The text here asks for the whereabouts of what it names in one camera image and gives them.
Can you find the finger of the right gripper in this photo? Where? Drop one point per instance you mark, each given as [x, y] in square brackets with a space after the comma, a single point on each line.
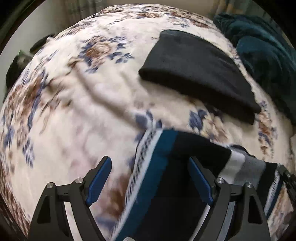
[288, 178]

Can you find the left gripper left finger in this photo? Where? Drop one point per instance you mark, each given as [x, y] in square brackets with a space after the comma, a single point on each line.
[50, 221]

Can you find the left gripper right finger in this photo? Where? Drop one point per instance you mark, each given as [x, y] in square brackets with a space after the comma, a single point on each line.
[232, 212]

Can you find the striped knit sweater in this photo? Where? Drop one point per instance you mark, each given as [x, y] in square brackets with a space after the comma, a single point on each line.
[162, 201]

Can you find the black clothing pile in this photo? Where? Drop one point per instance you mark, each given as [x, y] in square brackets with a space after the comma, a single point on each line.
[17, 66]

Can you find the dark teal plush blanket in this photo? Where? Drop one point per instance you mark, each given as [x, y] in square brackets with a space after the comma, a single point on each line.
[266, 56]

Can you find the floral bed blanket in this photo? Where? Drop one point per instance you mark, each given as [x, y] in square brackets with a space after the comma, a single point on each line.
[81, 98]

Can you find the folded black garment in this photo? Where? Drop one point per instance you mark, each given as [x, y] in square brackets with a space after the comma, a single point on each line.
[195, 67]

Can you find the black hat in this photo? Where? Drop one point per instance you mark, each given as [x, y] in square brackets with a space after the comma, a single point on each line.
[39, 44]

